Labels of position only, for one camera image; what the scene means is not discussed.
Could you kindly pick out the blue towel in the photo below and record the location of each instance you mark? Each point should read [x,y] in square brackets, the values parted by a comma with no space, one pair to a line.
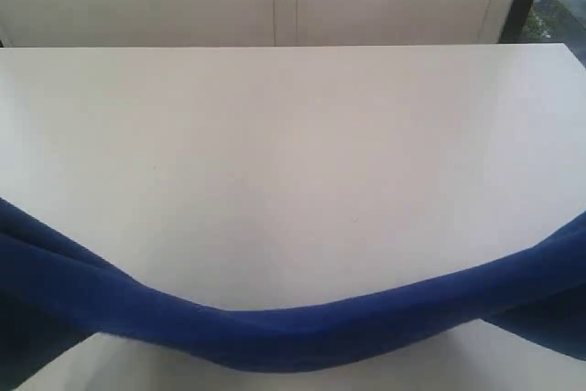
[55,293]

